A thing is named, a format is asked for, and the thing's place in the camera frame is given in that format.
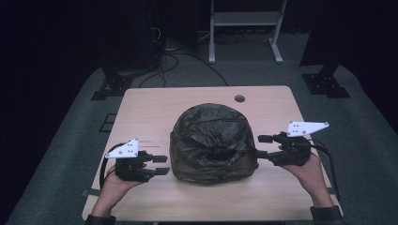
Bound black plastic trash bag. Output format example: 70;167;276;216
169;102;260;186

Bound person's left hand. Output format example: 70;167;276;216
96;165;145;208

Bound right hand-held gripper cable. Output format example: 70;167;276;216
309;139;342;201

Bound person's right hand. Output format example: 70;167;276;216
280;153;330;197

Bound white metal stand frame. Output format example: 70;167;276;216
207;0;288;65

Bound black floor tape rectangle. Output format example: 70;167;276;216
99;112;117;133

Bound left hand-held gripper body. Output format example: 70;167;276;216
104;139;157;183

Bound black stand base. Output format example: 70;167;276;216
90;59;134;101
299;62;351;99

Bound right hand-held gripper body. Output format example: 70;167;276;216
268;121;329;167

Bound black floor cable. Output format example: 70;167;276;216
138;52;180;88
165;51;229;87

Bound grey tape strip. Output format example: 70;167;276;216
82;187;100;198

